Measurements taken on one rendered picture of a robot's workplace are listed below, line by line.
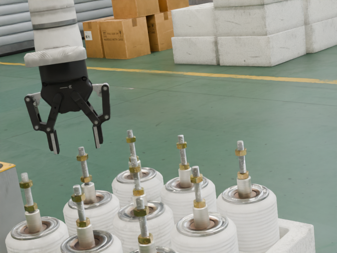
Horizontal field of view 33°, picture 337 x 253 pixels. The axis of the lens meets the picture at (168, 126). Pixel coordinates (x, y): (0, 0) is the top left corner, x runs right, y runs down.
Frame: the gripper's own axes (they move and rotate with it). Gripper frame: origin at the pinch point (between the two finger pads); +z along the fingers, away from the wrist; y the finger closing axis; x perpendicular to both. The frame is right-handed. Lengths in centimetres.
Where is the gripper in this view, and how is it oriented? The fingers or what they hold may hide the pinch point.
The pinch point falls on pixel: (76, 142)
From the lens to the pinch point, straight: 95.5
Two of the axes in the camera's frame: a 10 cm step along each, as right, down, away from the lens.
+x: 0.7, 2.4, -9.7
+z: 1.3, 9.6, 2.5
